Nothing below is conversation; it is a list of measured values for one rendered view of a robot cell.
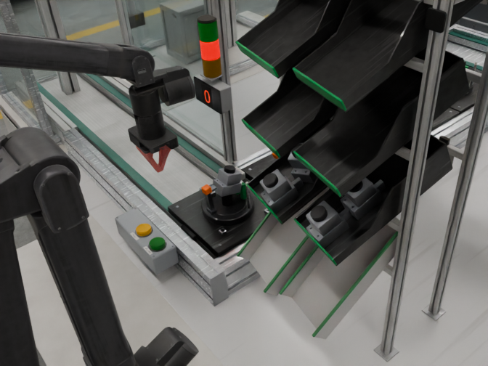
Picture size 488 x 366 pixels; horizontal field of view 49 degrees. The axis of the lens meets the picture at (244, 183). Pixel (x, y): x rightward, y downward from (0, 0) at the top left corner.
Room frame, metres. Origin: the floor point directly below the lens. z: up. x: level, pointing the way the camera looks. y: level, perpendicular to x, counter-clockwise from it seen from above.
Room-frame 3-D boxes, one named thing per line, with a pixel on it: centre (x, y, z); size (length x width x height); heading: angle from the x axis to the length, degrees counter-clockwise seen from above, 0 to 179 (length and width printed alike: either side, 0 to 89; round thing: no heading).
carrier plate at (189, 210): (1.12, 0.05, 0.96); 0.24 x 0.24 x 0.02; 35
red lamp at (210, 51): (1.34, 0.06, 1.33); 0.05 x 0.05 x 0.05
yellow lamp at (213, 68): (1.34, 0.06, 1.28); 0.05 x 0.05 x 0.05
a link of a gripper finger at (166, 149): (0.97, 0.19, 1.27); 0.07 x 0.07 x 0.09; 35
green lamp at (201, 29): (1.34, 0.06, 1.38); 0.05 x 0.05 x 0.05
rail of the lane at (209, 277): (1.26, 0.33, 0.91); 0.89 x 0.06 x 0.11; 35
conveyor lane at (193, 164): (1.38, 0.20, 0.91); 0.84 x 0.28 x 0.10; 35
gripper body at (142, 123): (0.96, 0.18, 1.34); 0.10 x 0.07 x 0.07; 35
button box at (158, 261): (1.06, 0.27, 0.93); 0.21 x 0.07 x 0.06; 35
